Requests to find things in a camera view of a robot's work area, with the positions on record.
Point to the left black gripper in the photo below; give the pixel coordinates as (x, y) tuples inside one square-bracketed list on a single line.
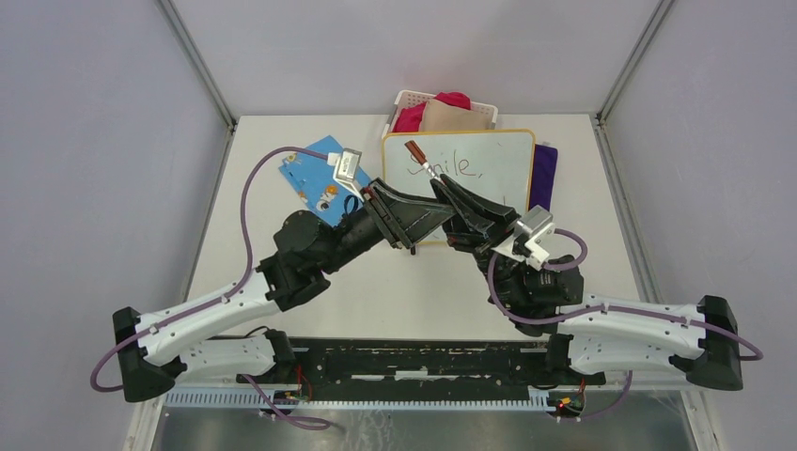
[(404, 219)]

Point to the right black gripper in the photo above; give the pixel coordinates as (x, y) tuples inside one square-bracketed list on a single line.
[(483, 223)]

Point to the red marker cap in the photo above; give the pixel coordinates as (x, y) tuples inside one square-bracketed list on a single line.
[(417, 154)]

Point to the yellow framed whiteboard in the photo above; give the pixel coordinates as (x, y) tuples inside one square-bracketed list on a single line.
[(495, 164)]

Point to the white marker pen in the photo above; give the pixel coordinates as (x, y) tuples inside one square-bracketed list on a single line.
[(433, 174)]

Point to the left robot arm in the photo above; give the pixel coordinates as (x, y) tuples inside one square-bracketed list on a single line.
[(158, 350)]

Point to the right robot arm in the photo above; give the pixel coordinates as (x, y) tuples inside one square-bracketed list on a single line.
[(532, 270)]

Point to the red cloth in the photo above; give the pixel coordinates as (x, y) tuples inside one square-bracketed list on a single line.
[(410, 106)]

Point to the purple cloth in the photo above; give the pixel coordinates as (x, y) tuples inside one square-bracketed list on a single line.
[(543, 177)]

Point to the beige cloth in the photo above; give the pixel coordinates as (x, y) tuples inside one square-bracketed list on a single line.
[(441, 117)]

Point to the white plastic basket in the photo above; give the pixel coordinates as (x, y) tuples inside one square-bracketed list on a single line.
[(482, 108)]

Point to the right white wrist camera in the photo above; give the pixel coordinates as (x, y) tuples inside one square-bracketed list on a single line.
[(524, 243)]

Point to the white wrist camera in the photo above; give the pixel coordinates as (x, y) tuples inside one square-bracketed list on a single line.
[(524, 243), (345, 166)]

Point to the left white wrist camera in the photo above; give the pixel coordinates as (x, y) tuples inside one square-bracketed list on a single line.
[(345, 166)]

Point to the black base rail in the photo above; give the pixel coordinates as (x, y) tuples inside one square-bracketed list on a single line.
[(393, 370)]

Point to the white comb cable duct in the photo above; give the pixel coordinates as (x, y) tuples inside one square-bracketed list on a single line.
[(249, 398)]

